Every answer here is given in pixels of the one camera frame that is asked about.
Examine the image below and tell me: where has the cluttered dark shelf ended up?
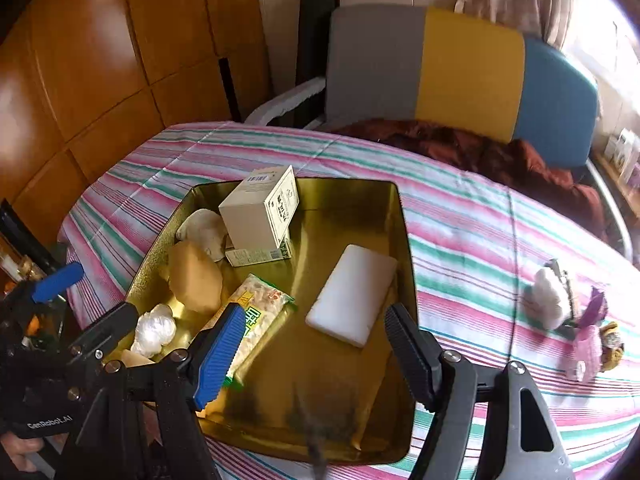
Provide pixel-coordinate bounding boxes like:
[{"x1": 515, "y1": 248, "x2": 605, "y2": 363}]
[{"x1": 0, "y1": 199, "x2": 68, "y2": 311}]

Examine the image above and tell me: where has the black hair clip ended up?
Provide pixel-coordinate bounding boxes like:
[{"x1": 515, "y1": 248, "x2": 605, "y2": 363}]
[{"x1": 547, "y1": 258, "x2": 581, "y2": 329}]

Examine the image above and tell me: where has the large cream carton box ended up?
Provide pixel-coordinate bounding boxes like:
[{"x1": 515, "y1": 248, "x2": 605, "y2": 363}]
[{"x1": 218, "y1": 165, "x2": 300, "y2": 250}]

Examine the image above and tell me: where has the purple foil wrapper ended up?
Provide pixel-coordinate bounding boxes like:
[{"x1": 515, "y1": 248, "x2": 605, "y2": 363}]
[{"x1": 580, "y1": 285, "x2": 609, "y2": 331}]

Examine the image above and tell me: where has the brown sponge block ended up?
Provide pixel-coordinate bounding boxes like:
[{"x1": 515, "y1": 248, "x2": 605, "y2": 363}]
[{"x1": 121, "y1": 350, "x2": 156, "y2": 369}]

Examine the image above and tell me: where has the small green and white box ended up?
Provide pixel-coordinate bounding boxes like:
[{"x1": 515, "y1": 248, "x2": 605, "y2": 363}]
[{"x1": 225, "y1": 236, "x2": 294, "y2": 268}]

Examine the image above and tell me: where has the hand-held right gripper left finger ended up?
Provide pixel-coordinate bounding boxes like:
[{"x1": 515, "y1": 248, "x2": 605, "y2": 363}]
[{"x1": 65, "y1": 304, "x2": 247, "y2": 480}]

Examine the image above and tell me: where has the person's left hand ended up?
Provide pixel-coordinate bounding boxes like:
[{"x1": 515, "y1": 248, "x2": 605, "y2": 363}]
[{"x1": 0, "y1": 430, "x2": 44, "y2": 474}]

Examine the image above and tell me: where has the black rolled mat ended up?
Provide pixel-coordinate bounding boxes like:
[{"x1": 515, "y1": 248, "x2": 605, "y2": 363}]
[{"x1": 295, "y1": 0, "x2": 341, "y2": 129}]

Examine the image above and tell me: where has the white bed rail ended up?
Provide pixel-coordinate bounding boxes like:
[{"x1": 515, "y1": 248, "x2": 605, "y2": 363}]
[{"x1": 243, "y1": 78, "x2": 326, "y2": 126}]

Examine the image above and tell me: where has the gold metal tin box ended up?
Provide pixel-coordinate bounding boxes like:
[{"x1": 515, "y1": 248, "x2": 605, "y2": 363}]
[{"x1": 102, "y1": 177, "x2": 419, "y2": 465}]

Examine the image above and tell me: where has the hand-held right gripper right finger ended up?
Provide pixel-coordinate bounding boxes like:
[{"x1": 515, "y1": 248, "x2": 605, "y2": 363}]
[{"x1": 384, "y1": 304, "x2": 576, "y2": 480}]

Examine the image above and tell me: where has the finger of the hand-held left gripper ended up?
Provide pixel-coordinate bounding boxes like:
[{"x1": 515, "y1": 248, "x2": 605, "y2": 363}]
[
  {"x1": 31, "y1": 261, "x2": 85, "y2": 306},
  {"x1": 67, "y1": 301, "x2": 141, "y2": 361}
]

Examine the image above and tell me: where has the orange wooden wardrobe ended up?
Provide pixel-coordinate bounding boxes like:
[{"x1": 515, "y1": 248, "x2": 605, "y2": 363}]
[{"x1": 0, "y1": 0, "x2": 274, "y2": 221}]

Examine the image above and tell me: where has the white carton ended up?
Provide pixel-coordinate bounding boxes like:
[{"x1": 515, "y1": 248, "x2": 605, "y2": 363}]
[{"x1": 602, "y1": 127, "x2": 640, "y2": 173}]

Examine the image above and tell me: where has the white foam block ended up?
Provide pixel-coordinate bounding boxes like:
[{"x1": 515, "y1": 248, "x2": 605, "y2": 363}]
[{"x1": 305, "y1": 244, "x2": 399, "y2": 349}]

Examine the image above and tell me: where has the white plastic bag wad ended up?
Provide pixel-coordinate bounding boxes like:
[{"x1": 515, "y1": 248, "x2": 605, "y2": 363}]
[
  {"x1": 175, "y1": 208, "x2": 230, "y2": 264},
  {"x1": 522, "y1": 266, "x2": 571, "y2": 331},
  {"x1": 131, "y1": 303, "x2": 177, "y2": 356}
]

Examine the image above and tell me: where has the green snack packet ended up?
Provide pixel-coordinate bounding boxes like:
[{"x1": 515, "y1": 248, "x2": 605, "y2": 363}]
[{"x1": 202, "y1": 273, "x2": 297, "y2": 394}]

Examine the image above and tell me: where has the yellow sponge block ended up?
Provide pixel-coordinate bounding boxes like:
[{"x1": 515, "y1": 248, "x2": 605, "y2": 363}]
[{"x1": 166, "y1": 239, "x2": 224, "y2": 315}]

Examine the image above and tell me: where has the pink and purple toy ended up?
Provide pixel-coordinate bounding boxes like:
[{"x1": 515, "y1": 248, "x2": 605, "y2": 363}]
[{"x1": 570, "y1": 325, "x2": 604, "y2": 381}]

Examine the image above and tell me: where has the grey bed rail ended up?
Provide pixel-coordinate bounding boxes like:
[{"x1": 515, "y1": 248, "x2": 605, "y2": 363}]
[{"x1": 585, "y1": 157, "x2": 636, "y2": 264}]

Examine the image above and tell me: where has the dark red blanket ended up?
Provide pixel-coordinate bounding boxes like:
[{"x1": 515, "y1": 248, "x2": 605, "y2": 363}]
[{"x1": 330, "y1": 119, "x2": 609, "y2": 244}]

